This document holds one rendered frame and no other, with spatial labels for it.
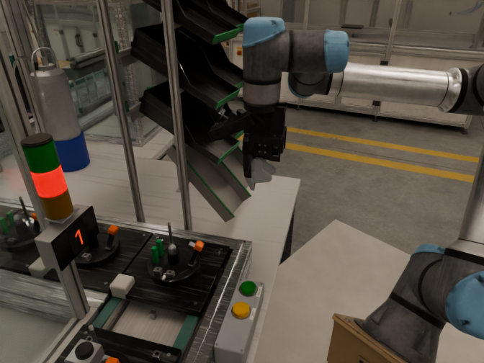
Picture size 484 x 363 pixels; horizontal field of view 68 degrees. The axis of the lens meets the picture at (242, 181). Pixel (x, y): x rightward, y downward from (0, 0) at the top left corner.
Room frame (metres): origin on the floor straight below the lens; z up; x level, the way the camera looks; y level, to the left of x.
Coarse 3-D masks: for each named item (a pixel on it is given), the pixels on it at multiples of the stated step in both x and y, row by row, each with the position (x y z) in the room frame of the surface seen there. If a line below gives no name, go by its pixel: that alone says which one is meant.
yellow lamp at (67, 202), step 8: (64, 192) 0.56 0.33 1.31; (40, 200) 0.55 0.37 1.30; (48, 200) 0.54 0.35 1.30; (56, 200) 0.54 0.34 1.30; (64, 200) 0.55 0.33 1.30; (48, 208) 0.54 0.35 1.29; (56, 208) 0.54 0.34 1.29; (64, 208) 0.55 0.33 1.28; (72, 208) 0.57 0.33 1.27; (48, 216) 0.54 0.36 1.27; (56, 216) 0.54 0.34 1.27; (64, 216) 0.55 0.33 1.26
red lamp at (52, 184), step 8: (32, 176) 0.54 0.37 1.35; (40, 176) 0.54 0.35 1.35; (48, 176) 0.54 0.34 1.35; (56, 176) 0.55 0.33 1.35; (40, 184) 0.54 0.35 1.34; (48, 184) 0.54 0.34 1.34; (56, 184) 0.55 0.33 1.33; (64, 184) 0.56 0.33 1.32; (40, 192) 0.54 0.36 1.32; (48, 192) 0.54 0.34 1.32; (56, 192) 0.55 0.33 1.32
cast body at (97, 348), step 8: (80, 344) 0.40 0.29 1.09; (88, 344) 0.40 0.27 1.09; (96, 344) 0.40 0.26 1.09; (72, 352) 0.39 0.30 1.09; (80, 352) 0.38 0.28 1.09; (88, 352) 0.38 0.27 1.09; (96, 352) 0.39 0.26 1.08; (64, 360) 0.40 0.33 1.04; (72, 360) 0.37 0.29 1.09; (80, 360) 0.37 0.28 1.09; (88, 360) 0.37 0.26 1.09; (96, 360) 0.38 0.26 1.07; (104, 360) 0.39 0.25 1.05
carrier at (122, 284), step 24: (168, 240) 0.83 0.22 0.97; (192, 240) 0.83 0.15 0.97; (144, 264) 0.72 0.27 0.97; (168, 264) 0.70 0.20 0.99; (216, 264) 0.72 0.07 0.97; (120, 288) 0.62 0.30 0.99; (144, 288) 0.64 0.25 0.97; (168, 288) 0.64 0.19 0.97; (192, 288) 0.64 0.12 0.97; (192, 312) 0.57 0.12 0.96
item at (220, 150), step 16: (144, 96) 0.99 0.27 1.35; (160, 96) 1.07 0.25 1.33; (192, 96) 1.07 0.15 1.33; (144, 112) 0.99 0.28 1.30; (160, 112) 0.97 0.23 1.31; (192, 112) 1.07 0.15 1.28; (208, 112) 1.05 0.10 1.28; (192, 128) 1.01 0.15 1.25; (208, 128) 1.04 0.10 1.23; (192, 144) 0.93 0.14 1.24; (208, 144) 0.97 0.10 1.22; (224, 144) 0.99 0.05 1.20
